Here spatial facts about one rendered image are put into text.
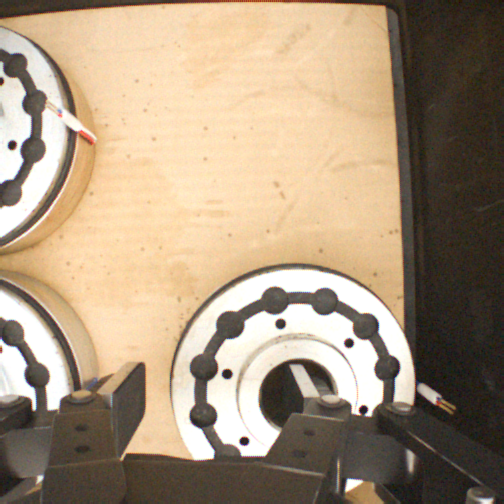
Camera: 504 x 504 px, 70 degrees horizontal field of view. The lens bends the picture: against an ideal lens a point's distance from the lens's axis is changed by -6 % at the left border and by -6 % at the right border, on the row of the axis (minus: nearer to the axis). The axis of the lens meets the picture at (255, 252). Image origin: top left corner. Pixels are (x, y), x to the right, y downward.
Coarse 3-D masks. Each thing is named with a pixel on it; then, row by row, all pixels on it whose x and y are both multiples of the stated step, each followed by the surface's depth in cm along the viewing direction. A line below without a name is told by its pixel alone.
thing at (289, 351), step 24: (288, 336) 15; (312, 336) 15; (264, 360) 14; (288, 360) 15; (312, 360) 15; (336, 360) 15; (240, 384) 14; (336, 384) 15; (240, 408) 14; (264, 408) 15; (264, 432) 15
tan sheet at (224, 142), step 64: (64, 64) 18; (128, 64) 18; (192, 64) 18; (256, 64) 18; (320, 64) 18; (384, 64) 19; (128, 128) 18; (192, 128) 18; (256, 128) 18; (320, 128) 18; (384, 128) 19; (128, 192) 18; (192, 192) 18; (256, 192) 18; (320, 192) 18; (384, 192) 18; (0, 256) 18; (64, 256) 18; (128, 256) 18; (192, 256) 18; (256, 256) 18; (320, 256) 18; (384, 256) 18; (128, 320) 18; (128, 448) 18
